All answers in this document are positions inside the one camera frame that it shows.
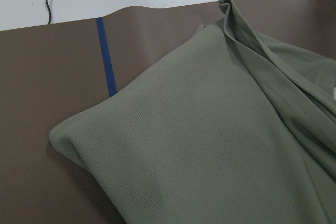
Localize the olive green long-sleeve shirt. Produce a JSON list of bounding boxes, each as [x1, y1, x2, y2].
[[49, 0, 335, 223]]

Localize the blue tape grid lines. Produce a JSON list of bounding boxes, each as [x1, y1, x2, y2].
[[95, 17, 117, 97]]

